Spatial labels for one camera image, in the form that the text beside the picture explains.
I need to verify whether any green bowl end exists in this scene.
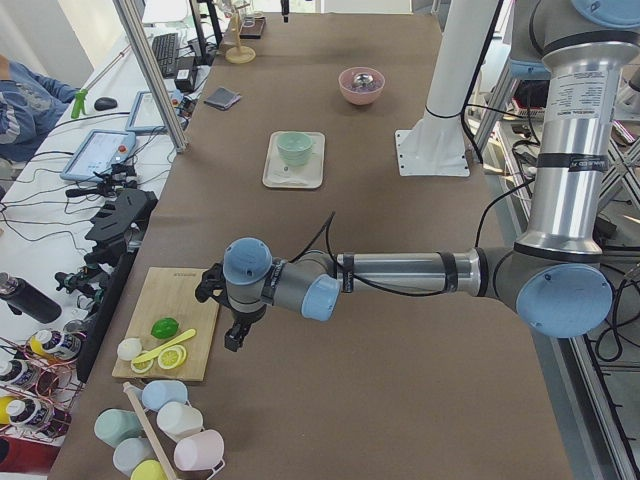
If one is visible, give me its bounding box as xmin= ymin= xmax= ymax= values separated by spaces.
xmin=278 ymin=150 xmax=312 ymax=161

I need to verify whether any person in blue shirt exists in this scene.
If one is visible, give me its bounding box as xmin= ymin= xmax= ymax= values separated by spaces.
xmin=1 ymin=55 xmax=79 ymax=163

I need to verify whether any black computer mouse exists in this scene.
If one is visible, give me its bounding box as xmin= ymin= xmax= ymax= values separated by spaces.
xmin=94 ymin=97 xmax=118 ymax=111

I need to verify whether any green cup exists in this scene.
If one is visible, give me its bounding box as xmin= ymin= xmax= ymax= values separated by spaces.
xmin=94 ymin=409 xmax=143 ymax=448

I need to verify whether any wooden mug tree stand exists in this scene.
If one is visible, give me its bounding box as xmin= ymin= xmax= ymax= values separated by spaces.
xmin=221 ymin=1 xmax=256 ymax=65

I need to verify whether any grey folded cloth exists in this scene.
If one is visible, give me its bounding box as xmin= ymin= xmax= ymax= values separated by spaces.
xmin=204 ymin=87 xmax=242 ymax=111

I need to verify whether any green lime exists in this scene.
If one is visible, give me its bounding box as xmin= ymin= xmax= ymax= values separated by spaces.
xmin=150 ymin=317 xmax=179 ymax=339

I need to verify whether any green bowl on tray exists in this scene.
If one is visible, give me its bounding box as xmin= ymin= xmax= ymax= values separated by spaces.
xmin=283 ymin=159 xmax=309 ymax=168

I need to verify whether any light blue cup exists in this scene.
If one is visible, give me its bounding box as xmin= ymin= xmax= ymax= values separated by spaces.
xmin=141 ymin=380 xmax=188 ymax=411

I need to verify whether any wooden rack handle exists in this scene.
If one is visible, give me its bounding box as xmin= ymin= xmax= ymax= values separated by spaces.
xmin=123 ymin=382 xmax=178 ymax=480

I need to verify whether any grey blue cup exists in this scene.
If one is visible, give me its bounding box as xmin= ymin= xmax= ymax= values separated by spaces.
xmin=112 ymin=438 xmax=155 ymax=477

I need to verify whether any black tool holder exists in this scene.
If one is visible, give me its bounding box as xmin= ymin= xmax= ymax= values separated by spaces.
xmin=84 ymin=188 xmax=158 ymax=267

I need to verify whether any lemon slice top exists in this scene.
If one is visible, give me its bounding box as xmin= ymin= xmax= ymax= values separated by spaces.
xmin=157 ymin=344 xmax=188 ymax=370

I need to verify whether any metal scoop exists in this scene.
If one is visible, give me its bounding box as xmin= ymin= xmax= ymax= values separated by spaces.
xmin=351 ymin=72 xmax=376 ymax=90

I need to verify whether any green bowl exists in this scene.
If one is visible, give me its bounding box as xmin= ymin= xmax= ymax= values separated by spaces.
xmin=283 ymin=159 xmax=309 ymax=168
xmin=276 ymin=131 xmax=313 ymax=157

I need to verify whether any white garlic bulb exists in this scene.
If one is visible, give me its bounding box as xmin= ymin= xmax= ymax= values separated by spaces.
xmin=117 ymin=337 xmax=143 ymax=362

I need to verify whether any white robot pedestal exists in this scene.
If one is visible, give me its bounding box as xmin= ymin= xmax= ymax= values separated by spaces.
xmin=395 ymin=0 xmax=502 ymax=177

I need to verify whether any bamboo cutting board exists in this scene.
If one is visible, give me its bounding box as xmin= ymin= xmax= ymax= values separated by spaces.
xmin=112 ymin=267 xmax=218 ymax=382

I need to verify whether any yellow plastic knife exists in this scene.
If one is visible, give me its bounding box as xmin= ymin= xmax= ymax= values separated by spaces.
xmin=132 ymin=328 xmax=197 ymax=364

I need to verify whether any black water bottle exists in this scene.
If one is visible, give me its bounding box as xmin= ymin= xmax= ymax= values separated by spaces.
xmin=1 ymin=272 xmax=62 ymax=324

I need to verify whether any lemon slice bottom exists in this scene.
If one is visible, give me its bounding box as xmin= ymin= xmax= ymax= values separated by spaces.
xmin=130 ymin=358 xmax=155 ymax=374

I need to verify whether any pink bowl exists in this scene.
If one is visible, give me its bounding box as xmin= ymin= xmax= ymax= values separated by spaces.
xmin=338 ymin=67 xmax=386 ymax=106

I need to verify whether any yellow cup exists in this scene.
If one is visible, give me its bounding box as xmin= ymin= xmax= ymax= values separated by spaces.
xmin=130 ymin=459 xmax=168 ymax=480

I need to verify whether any pink cup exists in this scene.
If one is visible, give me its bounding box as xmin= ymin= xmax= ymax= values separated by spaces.
xmin=174 ymin=429 xmax=225 ymax=472

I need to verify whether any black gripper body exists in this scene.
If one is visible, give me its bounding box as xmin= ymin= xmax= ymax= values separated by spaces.
xmin=195 ymin=263 xmax=266 ymax=325

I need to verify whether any lemon slice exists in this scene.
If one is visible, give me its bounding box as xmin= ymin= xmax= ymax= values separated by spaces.
xmin=157 ymin=344 xmax=188 ymax=370
xmin=130 ymin=358 xmax=155 ymax=374

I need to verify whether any beige serving tray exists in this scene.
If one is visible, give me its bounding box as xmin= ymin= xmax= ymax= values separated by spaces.
xmin=262 ymin=131 xmax=326 ymax=190

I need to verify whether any aluminium frame post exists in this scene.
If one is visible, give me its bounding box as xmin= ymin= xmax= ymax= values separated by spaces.
xmin=113 ymin=0 xmax=187 ymax=154

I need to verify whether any copper wire bottle rack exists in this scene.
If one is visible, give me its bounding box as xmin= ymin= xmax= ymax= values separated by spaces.
xmin=1 ymin=330 xmax=86 ymax=444

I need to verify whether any cream white cup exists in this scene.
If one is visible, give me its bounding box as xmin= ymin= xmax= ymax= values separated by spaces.
xmin=156 ymin=401 xmax=204 ymax=442

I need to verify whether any black keyboard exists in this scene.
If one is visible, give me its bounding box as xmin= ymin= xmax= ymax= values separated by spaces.
xmin=151 ymin=33 xmax=179 ymax=78

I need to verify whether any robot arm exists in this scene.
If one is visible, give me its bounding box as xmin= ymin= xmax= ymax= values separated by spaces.
xmin=195 ymin=1 xmax=639 ymax=351

